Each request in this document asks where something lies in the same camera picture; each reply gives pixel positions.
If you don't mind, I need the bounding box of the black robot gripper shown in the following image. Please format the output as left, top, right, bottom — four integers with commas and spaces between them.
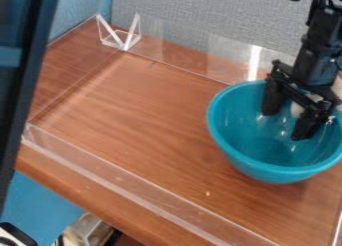
262, 46, 342, 141

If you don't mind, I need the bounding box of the blue plastic bowl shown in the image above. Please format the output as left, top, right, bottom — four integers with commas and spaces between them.
206, 80, 342, 184

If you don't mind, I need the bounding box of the white toy mushroom brown cap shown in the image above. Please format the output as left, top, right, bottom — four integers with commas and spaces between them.
290, 93, 342, 118

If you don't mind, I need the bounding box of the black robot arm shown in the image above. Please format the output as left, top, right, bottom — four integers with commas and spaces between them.
262, 0, 342, 140

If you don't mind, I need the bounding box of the clear acrylic back barrier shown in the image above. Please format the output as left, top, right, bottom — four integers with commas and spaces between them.
130, 35, 294, 85

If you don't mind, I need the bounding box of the clear acrylic barrier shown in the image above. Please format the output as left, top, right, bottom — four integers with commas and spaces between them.
130, 35, 294, 85
18, 124, 278, 246

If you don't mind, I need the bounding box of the clear acrylic front barrier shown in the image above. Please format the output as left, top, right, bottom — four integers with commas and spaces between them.
18, 124, 278, 246

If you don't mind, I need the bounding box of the black white object bottom left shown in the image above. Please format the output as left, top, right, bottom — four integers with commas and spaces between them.
0, 222, 39, 246

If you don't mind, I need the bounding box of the clear acrylic corner bracket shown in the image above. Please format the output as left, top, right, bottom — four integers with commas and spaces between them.
95, 14, 142, 51

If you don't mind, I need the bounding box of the metal table frame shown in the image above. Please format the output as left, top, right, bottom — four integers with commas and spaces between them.
53, 213, 114, 246

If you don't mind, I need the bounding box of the dark blue foreground post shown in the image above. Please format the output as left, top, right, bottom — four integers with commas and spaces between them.
0, 0, 59, 216

